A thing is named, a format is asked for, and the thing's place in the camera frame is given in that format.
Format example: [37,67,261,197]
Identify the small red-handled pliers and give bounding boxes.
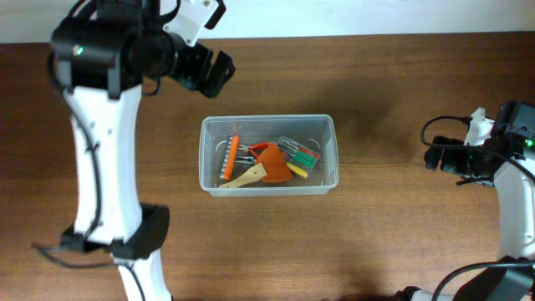
[237,141,272,159]

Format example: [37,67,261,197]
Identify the orange socket bit rail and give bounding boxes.
[220,135,240,181]

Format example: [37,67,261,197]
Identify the orange-black long nose pliers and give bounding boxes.
[235,156,256,165]

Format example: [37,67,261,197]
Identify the orange scraper wooden handle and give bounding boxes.
[220,144,293,189]

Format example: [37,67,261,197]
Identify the precision screwdriver set case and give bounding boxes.
[276,136,320,178]

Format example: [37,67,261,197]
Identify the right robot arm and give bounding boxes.
[393,100,534,301]

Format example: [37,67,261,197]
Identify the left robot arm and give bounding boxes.
[48,0,235,300]

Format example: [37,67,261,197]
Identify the clear plastic container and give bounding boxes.
[199,115,339,197]

